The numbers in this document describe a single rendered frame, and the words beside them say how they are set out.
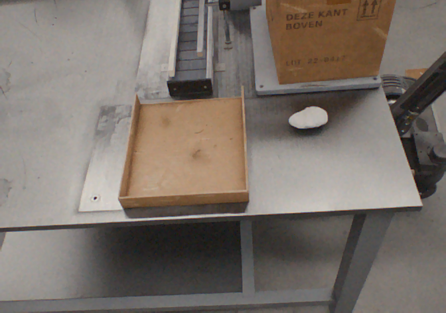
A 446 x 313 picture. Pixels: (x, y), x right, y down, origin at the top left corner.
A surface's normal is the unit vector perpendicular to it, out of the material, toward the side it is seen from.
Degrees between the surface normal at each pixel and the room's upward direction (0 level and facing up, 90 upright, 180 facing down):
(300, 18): 90
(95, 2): 0
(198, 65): 0
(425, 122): 0
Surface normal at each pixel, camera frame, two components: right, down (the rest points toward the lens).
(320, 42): 0.05, 0.77
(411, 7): -0.08, -0.63
